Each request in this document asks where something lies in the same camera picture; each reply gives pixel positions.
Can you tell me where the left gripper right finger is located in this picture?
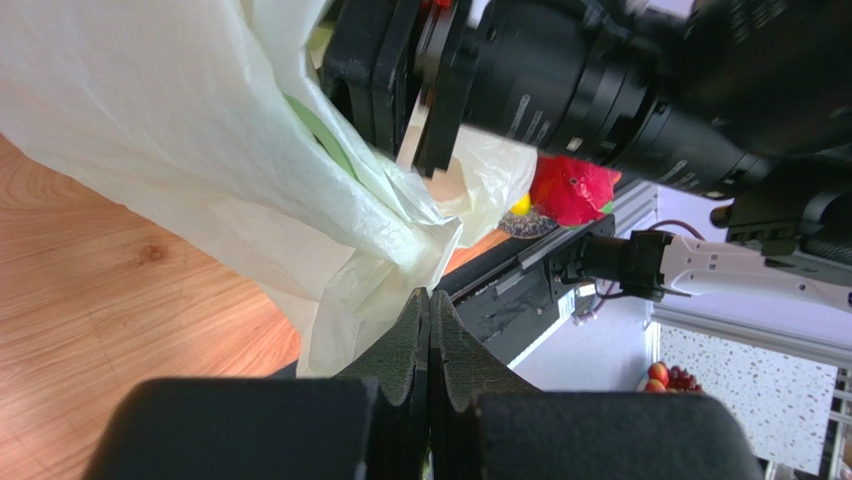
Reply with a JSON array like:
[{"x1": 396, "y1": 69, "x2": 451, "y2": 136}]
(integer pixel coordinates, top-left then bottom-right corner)
[{"x1": 429, "y1": 291, "x2": 763, "y2": 479}]

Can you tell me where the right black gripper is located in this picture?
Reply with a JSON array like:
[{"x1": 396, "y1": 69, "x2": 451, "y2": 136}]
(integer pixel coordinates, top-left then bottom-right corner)
[{"x1": 319, "y1": 1, "x2": 484, "y2": 177}]

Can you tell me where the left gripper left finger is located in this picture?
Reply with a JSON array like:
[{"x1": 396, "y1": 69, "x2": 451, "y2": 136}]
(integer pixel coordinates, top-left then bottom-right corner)
[{"x1": 84, "y1": 288, "x2": 429, "y2": 479}]

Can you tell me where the translucent yellow plastic bag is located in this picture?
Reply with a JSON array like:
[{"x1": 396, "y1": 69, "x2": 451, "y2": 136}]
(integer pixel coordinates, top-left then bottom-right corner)
[{"x1": 1, "y1": 1, "x2": 536, "y2": 377}]

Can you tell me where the pink dragon fruit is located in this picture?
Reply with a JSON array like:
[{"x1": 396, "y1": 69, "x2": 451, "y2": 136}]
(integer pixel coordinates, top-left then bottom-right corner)
[{"x1": 529, "y1": 156, "x2": 622, "y2": 227}]

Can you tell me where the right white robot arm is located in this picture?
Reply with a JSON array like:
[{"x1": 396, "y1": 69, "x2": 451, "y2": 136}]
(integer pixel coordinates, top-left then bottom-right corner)
[{"x1": 319, "y1": 1, "x2": 851, "y2": 311}]

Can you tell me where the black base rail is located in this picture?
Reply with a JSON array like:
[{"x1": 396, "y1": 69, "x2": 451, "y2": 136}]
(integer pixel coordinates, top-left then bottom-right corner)
[{"x1": 438, "y1": 180, "x2": 658, "y2": 368}]

